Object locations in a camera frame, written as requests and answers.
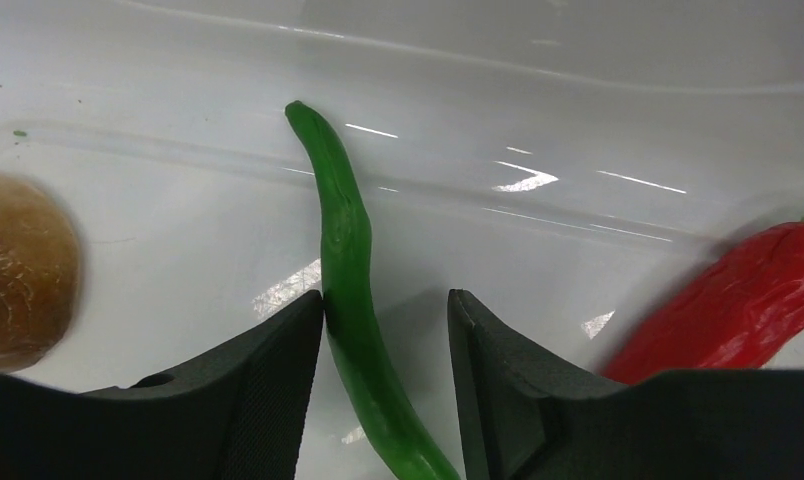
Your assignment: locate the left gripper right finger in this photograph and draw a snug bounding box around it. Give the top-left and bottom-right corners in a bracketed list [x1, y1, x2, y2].
[447, 289, 804, 479]

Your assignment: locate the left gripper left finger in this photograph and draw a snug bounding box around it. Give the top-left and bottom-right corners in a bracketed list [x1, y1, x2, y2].
[0, 290, 323, 479]

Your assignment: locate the green chili pepper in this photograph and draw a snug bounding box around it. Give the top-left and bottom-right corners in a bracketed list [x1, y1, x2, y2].
[284, 101, 459, 479]

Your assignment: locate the red chili pepper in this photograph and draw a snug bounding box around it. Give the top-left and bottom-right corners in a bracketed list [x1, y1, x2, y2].
[601, 218, 804, 384]

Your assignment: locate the white plastic bin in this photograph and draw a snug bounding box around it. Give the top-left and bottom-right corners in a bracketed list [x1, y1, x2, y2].
[0, 1, 804, 469]

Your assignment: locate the brown kiwi fruit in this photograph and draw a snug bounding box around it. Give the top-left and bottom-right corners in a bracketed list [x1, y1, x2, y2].
[0, 173, 82, 373]

